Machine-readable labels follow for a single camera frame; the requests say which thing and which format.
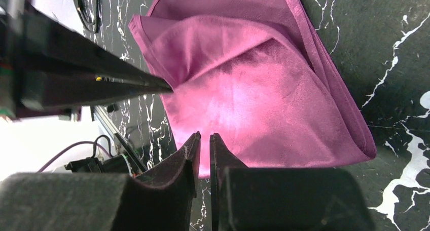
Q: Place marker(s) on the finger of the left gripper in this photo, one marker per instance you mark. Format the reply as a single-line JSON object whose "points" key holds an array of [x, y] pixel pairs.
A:
{"points": [[57, 68]]}

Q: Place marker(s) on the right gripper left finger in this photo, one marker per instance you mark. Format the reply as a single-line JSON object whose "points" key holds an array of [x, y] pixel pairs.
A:
{"points": [[159, 199]]}

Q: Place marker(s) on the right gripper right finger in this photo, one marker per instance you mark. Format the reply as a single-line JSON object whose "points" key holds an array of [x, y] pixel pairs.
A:
{"points": [[244, 198]]}

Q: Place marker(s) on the purple cloth napkin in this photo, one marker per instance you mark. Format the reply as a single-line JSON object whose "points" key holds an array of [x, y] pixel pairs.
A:
{"points": [[255, 72]]}

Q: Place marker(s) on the black coiled cable yellow plug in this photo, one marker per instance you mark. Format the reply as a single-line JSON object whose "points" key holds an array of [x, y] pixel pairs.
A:
{"points": [[89, 15]]}

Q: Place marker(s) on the aluminium frame rail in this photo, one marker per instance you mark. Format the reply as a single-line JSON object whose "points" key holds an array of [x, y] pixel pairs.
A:
{"points": [[119, 143]]}

